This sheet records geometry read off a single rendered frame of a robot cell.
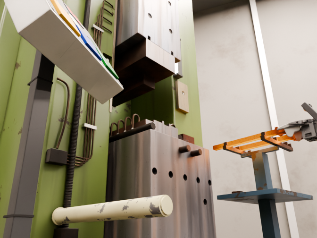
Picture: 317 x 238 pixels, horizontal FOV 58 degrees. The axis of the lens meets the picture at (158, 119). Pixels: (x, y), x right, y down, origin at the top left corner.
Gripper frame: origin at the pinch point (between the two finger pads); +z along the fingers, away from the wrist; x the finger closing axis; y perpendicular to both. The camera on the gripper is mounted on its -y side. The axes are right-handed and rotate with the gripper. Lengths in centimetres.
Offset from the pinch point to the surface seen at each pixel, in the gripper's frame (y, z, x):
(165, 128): 3, 29, -48
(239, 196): 27.9, 21.5, -8.3
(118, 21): -51, 41, -65
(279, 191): 27.6, 4.0, -6.5
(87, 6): -46, 38, -83
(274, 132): 0.8, 3.5, -1.7
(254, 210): 21, 116, 177
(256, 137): 0.9, 12.4, -1.7
